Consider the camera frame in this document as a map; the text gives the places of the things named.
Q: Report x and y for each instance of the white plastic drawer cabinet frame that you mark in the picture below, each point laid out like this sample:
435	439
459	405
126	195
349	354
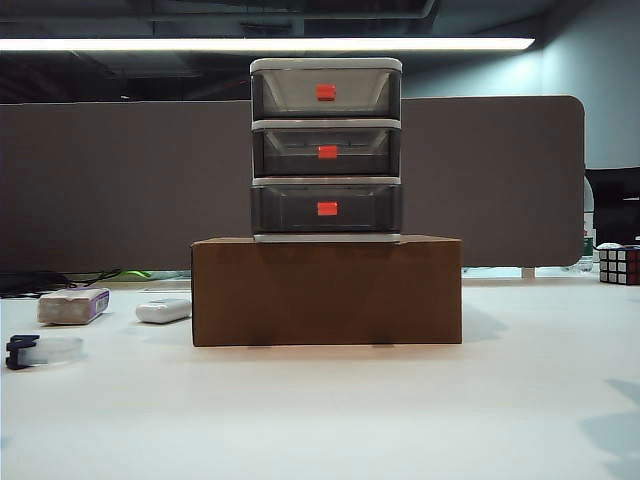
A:
325	63

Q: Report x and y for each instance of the transparent tape with dark cutter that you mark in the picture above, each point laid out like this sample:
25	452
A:
55	350

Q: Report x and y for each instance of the brown cardboard box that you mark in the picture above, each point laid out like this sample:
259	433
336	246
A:
325	295

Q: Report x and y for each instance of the white oblong plastic case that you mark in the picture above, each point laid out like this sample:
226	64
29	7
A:
162	311

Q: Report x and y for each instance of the brown desk partition panel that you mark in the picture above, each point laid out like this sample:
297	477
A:
125	185

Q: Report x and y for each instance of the long ceiling light strip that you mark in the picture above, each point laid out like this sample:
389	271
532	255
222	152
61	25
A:
250	44

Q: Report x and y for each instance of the white partition foot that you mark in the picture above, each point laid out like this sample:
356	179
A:
527	272

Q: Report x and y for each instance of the white tissue pack, purple label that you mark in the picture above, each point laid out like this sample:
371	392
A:
70	306

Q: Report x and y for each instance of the bottle with green label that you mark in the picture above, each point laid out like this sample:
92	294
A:
588	246

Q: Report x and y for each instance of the black office chair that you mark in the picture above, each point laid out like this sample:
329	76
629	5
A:
617	210

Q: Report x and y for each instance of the Rubik's cube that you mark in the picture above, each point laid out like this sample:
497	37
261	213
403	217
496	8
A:
620	265

